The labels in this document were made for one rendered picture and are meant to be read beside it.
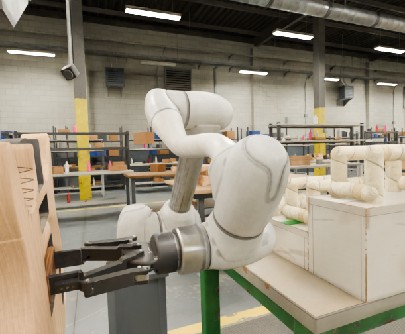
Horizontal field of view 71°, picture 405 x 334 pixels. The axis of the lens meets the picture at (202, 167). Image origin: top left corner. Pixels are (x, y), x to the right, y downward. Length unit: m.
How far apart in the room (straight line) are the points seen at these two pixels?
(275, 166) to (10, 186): 0.33
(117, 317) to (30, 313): 0.99
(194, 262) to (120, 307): 0.86
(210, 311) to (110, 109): 10.95
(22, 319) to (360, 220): 0.53
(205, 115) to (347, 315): 0.69
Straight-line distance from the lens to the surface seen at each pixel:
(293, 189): 0.79
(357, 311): 0.62
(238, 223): 0.48
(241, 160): 0.43
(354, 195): 0.62
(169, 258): 0.52
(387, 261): 0.64
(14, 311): 0.41
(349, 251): 0.62
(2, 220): 0.34
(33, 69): 12.09
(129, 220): 1.29
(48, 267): 0.52
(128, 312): 1.37
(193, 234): 0.53
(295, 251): 0.74
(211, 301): 1.06
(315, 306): 0.59
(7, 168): 0.33
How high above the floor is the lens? 1.21
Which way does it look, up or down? 3 degrees down
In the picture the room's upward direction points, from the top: 2 degrees counter-clockwise
